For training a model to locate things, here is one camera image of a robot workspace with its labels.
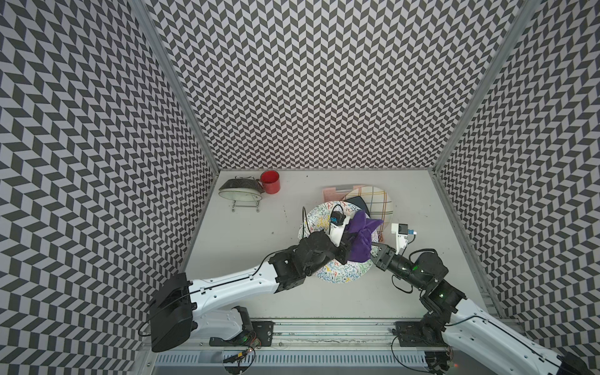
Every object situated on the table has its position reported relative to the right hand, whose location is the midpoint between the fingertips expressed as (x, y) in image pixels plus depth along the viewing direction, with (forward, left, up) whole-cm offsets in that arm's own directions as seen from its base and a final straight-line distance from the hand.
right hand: (359, 248), depth 70 cm
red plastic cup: (+38, +33, -12) cm, 52 cm away
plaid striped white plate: (+25, -13, -12) cm, 31 cm away
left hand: (+4, +2, +2) cm, 5 cm away
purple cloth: (+4, 0, +6) cm, 7 cm away
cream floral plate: (+31, +45, -11) cm, 56 cm away
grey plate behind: (+32, +44, -6) cm, 55 cm away
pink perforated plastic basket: (+33, +3, -14) cm, 36 cm away
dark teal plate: (+28, -5, -14) cm, 32 cm away
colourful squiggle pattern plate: (+9, +13, +3) cm, 16 cm away
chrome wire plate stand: (+30, +45, -19) cm, 57 cm away
